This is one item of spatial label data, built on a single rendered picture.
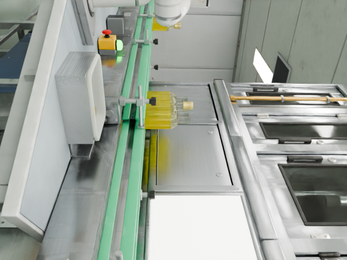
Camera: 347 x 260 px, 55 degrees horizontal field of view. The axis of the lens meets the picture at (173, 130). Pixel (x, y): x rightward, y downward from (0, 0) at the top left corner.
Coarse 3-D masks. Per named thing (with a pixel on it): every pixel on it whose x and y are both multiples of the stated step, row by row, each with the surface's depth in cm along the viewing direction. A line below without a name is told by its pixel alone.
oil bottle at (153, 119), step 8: (152, 112) 130; (160, 112) 130; (168, 112) 131; (152, 120) 128; (160, 120) 128; (168, 120) 128; (176, 120) 129; (152, 128) 130; (160, 128) 130; (168, 128) 130
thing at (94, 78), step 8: (96, 56) 96; (96, 64) 101; (88, 72) 87; (96, 72) 102; (88, 80) 87; (96, 80) 104; (88, 88) 88; (96, 88) 105; (88, 96) 90; (96, 96) 107; (104, 96) 108; (96, 104) 108; (104, 104) 109; (104, 112) 110; (96, 120) 106; (104, 120) 109; (96, 128) 95; (96, 136) 96
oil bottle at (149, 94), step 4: (148, 92) 144; (152, 92) 145; (156, 92) 145; (160, 92) 145; (164, 92) 145; (168, 92) 145; (172, 92) 145; (148, 96) 142; (152, 96) 142; (156, 96) 142; (160, 96) 142; (164, 96) 142; (168, 96) 142; (172, 96) 143; (176, 96) 145; (176, 100) 144
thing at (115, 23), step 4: (108, 16) 167; (112, 16) 167; (116, 16) 167; (120, 16) 168; (108, 20) 163; (112, 20) 163; (116, 20) 163; (120, 20) 163; (108, 24) 164; (112, 24) 164; (116, 24) 165; (120, 24) 165; (124, 24) 172; (108, 28) 166; (112, 28) 166; (116, 28) 166; (120, 28) 166; (124, 28) 172; (112, 32) 167; (116, 32) 167; (120, 32) 167
